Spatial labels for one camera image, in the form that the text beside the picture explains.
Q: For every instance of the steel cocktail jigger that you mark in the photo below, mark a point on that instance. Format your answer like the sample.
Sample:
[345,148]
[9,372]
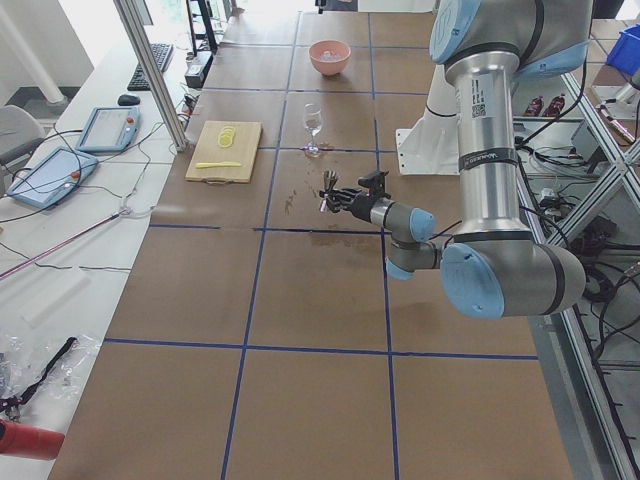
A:
[330,179]

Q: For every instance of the yellow lemon slices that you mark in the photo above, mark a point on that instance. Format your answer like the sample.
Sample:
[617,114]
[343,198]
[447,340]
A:
[226,136]

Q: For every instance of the far blue teach pendant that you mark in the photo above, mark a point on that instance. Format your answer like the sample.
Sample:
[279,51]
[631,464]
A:
[109,130]

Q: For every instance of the long metal rod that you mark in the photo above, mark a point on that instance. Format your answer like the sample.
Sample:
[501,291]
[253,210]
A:
[33,260]

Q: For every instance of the blue teach pendant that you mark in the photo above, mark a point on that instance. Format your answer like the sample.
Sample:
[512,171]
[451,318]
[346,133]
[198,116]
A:
[109,130]
[53,178]

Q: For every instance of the aluminium frame post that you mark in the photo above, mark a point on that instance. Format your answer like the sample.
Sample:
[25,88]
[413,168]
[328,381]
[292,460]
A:
[132,23]

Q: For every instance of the yellow plastic knife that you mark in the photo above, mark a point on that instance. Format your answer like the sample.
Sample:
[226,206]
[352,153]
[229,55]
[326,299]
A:
[223,164]

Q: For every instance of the red bottle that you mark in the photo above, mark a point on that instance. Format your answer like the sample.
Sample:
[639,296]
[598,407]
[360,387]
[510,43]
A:
[29,442]

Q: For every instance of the bamboo cutting board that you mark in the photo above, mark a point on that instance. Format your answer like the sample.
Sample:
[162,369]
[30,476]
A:
[243,150]

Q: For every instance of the clear ice cubes pile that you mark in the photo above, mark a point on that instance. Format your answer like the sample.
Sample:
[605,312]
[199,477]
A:
[329,56]

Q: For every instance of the clear wine glass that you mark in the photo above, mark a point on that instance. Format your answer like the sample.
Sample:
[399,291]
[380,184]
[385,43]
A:
[312,120]

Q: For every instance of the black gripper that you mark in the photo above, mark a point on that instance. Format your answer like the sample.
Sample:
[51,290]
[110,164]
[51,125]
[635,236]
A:
[362,205]

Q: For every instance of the blue storage bin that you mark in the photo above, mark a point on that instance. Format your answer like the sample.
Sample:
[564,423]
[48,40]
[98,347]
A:
[625,55]

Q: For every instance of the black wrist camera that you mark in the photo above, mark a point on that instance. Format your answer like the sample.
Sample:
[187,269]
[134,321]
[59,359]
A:
[374,184]

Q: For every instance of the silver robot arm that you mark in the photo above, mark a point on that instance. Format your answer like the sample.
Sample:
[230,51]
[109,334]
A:
[493,267]

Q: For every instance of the black computer mouse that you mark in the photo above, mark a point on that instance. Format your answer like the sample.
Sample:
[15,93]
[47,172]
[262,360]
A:
[128,100]

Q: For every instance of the pink plastic bowl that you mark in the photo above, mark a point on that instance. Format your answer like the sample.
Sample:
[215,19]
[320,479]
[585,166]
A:
[330,68]

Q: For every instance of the near blue teach pendant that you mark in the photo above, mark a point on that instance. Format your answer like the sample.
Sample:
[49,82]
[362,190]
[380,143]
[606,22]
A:
[53,178]

